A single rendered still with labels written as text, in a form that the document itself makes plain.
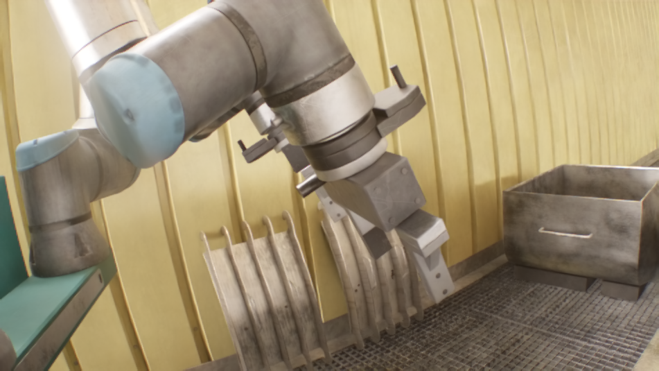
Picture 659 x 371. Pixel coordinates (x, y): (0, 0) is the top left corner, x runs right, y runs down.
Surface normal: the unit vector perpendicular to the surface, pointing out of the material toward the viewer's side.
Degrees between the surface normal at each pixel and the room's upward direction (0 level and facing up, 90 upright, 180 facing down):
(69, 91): 90
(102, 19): 91
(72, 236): 69
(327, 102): 102
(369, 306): 90
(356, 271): 76
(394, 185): 97
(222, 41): 80
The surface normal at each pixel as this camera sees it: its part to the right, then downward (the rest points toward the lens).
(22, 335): -0.13, -0.98
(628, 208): -0.80, 0.21
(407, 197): 0.39, 0.22
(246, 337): 0.52, -0.05
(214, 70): 0.68, 0.22
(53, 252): 0.19, -0.21
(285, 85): -0.27, 0.54
